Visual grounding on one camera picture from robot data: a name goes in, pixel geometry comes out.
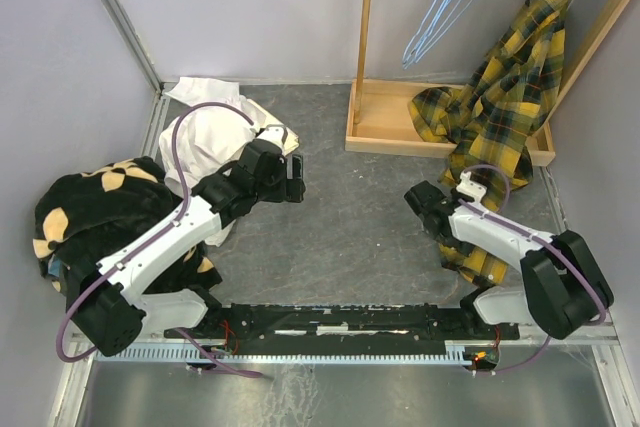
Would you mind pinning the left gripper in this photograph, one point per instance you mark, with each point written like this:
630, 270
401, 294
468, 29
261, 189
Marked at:
293, 188

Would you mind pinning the white shirt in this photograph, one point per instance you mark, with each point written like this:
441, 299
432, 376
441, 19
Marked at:
212, 136

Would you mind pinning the wooden clothes rack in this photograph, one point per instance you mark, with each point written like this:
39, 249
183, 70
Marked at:
378, 120

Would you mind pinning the yellow plaid shirt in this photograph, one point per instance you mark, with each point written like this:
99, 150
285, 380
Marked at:
508, 99

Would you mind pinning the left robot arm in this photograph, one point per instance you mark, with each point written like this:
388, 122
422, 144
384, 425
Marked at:
109, 301

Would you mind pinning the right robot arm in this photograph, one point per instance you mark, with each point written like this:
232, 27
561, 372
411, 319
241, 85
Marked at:
563, 287

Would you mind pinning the black floral blanket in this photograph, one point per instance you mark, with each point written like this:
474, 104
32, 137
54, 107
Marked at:
86, 216

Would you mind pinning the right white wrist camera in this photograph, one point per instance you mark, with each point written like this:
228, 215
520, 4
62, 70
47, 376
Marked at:
469, 190

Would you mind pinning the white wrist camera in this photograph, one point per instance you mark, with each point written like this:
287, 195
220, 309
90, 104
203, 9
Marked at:
469, 190
276, 134

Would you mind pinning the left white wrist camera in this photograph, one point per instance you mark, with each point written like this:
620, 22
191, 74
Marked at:
276, 134

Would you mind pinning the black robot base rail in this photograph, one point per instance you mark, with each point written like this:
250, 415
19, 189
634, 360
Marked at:
350, 329

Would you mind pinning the white slotted cable duct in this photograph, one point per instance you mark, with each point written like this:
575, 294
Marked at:
174, 352

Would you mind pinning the aluminium corner post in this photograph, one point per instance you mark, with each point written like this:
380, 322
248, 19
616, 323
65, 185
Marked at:
128, 34

